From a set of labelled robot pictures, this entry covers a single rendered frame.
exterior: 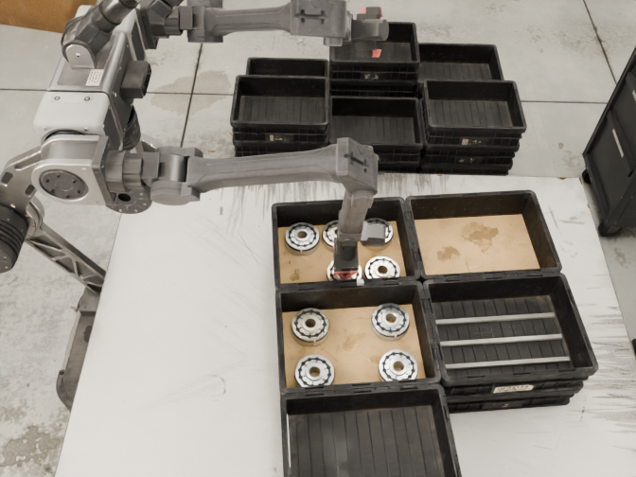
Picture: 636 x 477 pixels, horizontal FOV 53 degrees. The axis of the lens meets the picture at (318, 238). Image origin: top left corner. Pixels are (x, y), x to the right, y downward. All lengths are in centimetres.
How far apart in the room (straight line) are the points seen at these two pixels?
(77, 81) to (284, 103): 156
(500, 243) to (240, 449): 96
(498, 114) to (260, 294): 144
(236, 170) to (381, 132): 173
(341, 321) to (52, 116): 92
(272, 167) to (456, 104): 182
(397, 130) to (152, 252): 131
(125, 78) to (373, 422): 101
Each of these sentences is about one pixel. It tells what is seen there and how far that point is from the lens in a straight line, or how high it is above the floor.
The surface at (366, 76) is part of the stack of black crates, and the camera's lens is 300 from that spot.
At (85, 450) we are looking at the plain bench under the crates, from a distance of 189.
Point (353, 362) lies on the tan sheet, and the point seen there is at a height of 83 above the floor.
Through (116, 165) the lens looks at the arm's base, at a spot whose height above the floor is 149.
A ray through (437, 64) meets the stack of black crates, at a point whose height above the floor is 38.
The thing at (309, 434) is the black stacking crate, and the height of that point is 83.
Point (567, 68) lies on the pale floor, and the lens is 414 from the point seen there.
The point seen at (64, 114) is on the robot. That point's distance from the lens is 138.
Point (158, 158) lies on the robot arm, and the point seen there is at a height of 148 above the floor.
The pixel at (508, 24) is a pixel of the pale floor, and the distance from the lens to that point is 438.
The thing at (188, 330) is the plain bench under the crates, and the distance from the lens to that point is 197.
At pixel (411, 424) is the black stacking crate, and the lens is 170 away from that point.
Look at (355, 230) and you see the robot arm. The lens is 156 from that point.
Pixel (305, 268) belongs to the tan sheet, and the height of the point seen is 83.
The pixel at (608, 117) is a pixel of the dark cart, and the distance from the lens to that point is 321.
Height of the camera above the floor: 240
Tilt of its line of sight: 53 degrees down
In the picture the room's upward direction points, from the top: 1 degrees clockwise
